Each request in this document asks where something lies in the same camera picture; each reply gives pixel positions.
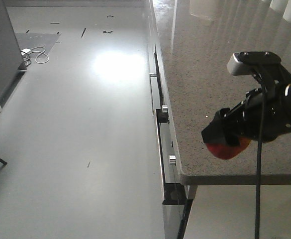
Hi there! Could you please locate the upper silver drawer knob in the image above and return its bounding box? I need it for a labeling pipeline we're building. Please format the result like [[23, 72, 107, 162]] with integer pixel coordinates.
[[161, 105, 168, 114]]

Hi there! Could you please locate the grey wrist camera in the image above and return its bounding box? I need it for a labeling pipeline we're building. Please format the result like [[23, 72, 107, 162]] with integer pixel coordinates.
[[227, 51, 282, 76]]

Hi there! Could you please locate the lower silver drawer knob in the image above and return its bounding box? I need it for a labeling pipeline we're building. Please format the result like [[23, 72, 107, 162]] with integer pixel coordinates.
[[169, 154, 176, 165]]

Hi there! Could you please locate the black camera cable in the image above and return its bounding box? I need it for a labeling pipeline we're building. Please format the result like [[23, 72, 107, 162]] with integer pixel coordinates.
[[254, 64, 265, 239]]

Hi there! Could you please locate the white coiled floor cable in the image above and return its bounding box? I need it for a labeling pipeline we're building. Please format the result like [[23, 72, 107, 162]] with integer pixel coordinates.
[[25, 46, 50, 64]]

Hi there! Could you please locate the white power adapter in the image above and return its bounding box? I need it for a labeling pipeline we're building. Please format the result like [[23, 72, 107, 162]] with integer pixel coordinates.
[[20, 48, 31, 55]]

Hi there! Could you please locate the red yellow apple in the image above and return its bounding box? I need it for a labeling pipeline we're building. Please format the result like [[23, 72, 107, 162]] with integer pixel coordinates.
[[205, 137, 251, 160]]

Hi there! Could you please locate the grey stone kitchen counter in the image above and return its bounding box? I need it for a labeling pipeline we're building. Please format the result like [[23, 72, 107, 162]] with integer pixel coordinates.
[[152, 0, 291, 185]]

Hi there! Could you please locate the silver drawer knob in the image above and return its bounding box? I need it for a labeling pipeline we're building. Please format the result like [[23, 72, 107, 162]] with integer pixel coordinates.
[[169, 154, 176, 165], [161, 105, 168, 114]]

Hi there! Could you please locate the dark grey floor mat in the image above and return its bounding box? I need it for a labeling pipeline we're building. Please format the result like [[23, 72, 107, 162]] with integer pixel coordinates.
[[15, 33, 60, 58]]

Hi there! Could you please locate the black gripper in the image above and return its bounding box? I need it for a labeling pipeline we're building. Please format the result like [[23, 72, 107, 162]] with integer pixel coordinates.
[[201, 83, 291, 146]]

